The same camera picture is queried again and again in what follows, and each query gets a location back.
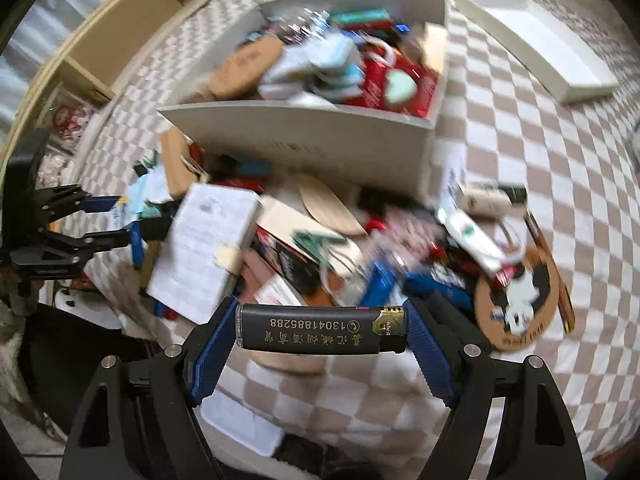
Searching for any blue white medicine pouch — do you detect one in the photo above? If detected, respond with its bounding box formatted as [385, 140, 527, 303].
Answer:
[106, 195, 145, 231]

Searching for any black lighter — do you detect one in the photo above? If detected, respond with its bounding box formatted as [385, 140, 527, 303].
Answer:
[235, 304, 408, 356]

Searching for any panda cork coaster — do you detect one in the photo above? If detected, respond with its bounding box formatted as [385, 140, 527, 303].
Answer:
[474, 245, 560, 352]

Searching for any white grid notebook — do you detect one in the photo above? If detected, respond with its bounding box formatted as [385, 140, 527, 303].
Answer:
[146, 183, 262, 324]

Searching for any wooden bedside shelf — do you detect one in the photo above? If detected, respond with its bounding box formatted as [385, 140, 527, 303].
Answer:
[0, 0, 237, 162]

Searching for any grey curtain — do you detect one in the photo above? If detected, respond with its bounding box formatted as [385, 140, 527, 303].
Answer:
[1, 0, 105, 133]

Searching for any green plastic clip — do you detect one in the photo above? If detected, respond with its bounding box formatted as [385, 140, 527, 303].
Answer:
[293, 230, 347, 269]

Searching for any round cork coaster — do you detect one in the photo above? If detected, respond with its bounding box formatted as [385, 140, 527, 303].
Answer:
[207, 35, 284, 101]

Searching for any large white cardboard box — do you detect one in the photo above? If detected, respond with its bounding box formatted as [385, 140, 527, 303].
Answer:
[158, 0, 450, 200]

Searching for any white box lid tray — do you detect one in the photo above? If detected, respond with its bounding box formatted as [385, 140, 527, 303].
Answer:
[454, 0, 618, 104]

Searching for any teal cosmetic tube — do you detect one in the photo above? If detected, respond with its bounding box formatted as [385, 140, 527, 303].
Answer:
[330, 9, 393, 29]

